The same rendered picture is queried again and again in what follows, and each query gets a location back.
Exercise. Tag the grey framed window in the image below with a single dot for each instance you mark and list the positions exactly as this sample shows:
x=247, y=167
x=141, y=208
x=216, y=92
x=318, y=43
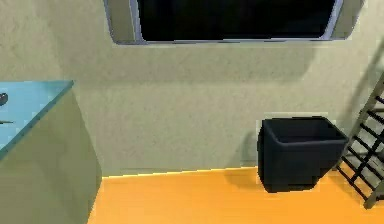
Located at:
x=233, y=20

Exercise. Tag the black square bin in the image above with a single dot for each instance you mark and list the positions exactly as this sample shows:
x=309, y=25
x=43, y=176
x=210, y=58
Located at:
x=293, y=156

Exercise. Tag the blue topped grey counter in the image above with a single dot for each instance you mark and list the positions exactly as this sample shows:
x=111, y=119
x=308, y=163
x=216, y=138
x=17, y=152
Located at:
x=43, y=156

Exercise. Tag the grey shelf with black bars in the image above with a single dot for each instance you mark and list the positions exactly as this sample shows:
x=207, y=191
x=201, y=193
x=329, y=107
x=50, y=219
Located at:
x=365, y=150

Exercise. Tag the thin dark utensil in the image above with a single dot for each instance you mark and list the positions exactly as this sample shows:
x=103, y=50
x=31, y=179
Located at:
x=5, y=122

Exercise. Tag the small dark round object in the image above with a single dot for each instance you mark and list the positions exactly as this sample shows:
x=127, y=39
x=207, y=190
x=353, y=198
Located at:
x=2, y=99

